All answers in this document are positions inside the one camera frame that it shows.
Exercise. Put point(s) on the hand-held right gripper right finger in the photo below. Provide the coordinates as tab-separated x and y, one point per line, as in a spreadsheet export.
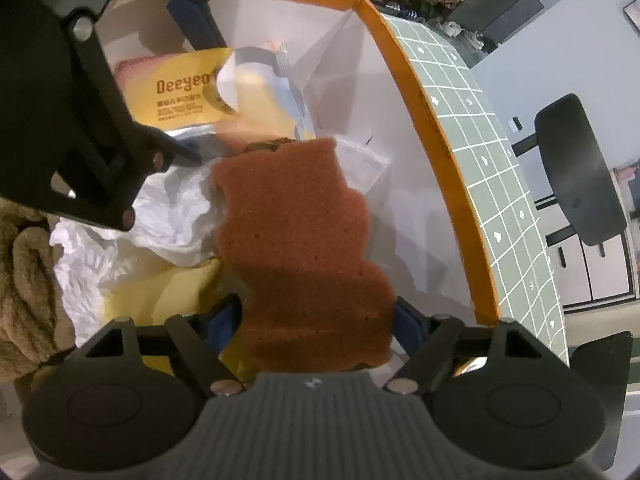
414	321

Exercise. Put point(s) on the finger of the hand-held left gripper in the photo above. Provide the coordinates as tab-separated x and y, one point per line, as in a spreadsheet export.
195	20
150	145

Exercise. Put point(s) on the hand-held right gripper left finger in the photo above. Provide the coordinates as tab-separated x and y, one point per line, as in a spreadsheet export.
224	327

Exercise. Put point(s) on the silver packet with yellow label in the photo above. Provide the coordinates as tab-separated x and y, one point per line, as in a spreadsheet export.
177	95

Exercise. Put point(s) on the white tissue paper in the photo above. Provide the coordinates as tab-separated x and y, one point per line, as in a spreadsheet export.
150	230

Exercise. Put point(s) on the brown sponge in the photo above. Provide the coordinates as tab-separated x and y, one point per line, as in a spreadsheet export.
300	245

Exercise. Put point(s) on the silver foil pouch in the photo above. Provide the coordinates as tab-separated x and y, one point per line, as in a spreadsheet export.
272	90

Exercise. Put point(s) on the white plastic packet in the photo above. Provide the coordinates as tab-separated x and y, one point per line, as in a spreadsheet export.
362	160

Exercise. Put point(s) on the brown fluffy towel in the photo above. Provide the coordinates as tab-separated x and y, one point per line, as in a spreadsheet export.
25	285

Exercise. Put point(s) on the white cabinet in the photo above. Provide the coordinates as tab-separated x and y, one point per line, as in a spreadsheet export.
597	270

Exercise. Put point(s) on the black box appliance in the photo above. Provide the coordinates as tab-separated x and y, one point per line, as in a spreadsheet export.
497	2

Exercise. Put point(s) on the white wall socket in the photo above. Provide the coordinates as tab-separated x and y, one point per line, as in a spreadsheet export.
515	123

